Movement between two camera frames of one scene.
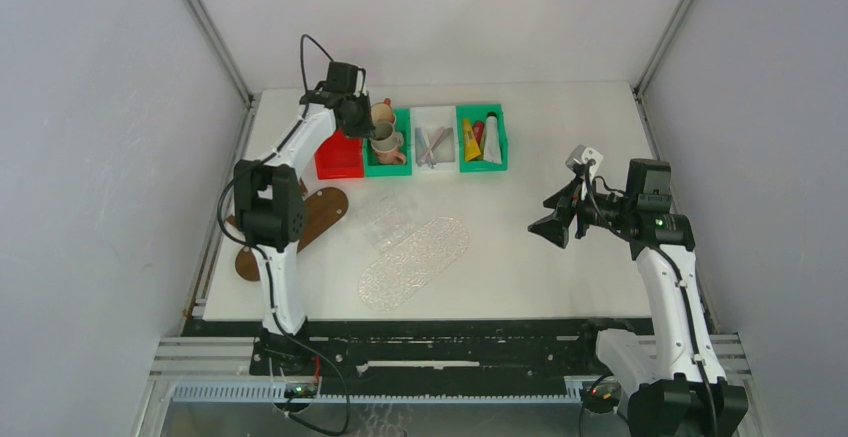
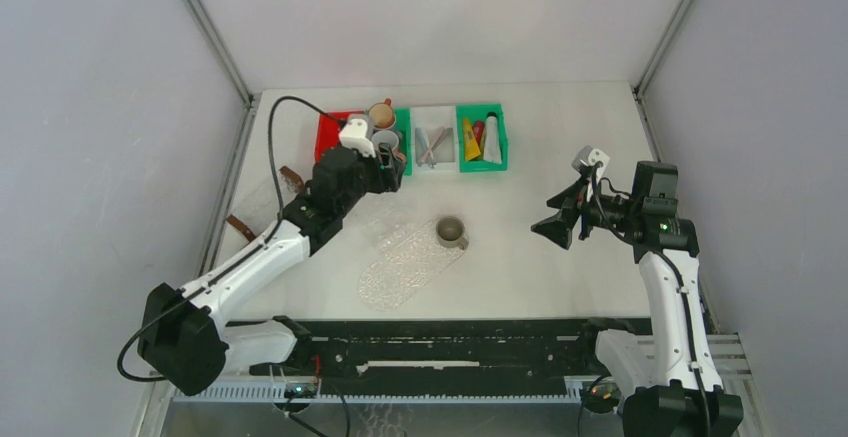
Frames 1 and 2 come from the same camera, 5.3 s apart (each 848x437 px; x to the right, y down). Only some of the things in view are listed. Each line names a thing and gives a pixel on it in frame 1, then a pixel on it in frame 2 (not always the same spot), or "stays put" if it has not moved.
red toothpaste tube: (478, 127) stays put
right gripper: (555, 228) stays put
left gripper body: (360, 124) to (381, 180)
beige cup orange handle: (382, 111) stays put
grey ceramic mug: (385, 138) to (451, 232)
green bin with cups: (375, 168) stays put
